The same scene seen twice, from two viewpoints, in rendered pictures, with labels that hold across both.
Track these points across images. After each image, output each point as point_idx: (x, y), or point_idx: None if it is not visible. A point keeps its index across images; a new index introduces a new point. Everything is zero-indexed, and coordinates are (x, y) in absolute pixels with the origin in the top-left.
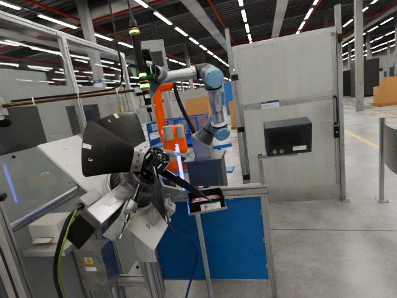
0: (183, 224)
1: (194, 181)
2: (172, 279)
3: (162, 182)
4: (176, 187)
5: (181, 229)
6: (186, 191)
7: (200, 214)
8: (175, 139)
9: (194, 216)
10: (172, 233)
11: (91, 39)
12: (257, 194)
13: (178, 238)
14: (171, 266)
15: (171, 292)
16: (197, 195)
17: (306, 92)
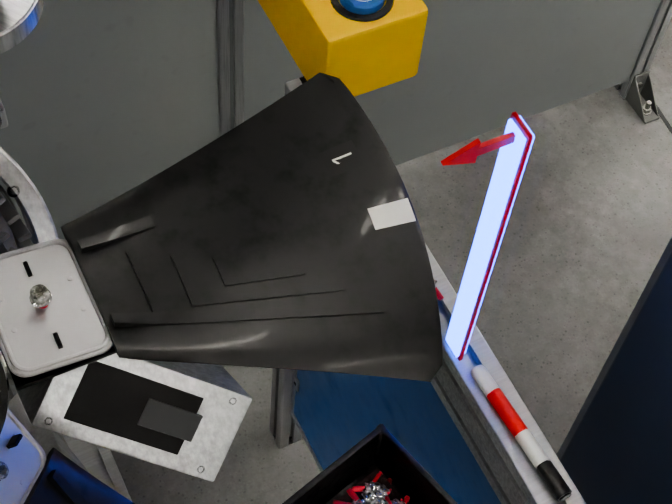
0: (401, 419)
1: (668, 286)
2: (314, 457)
3: (66, 397)
4: (178, 452)
5: (389, 414)
6: (451, 369)
7: (474, 501)
8: None
9: (449, 464)
10: (359, 379)
11: None
12: None
13: (371, 420)
14: (322, 430)
15: (301, 471)
16: (421, 489)
17: None
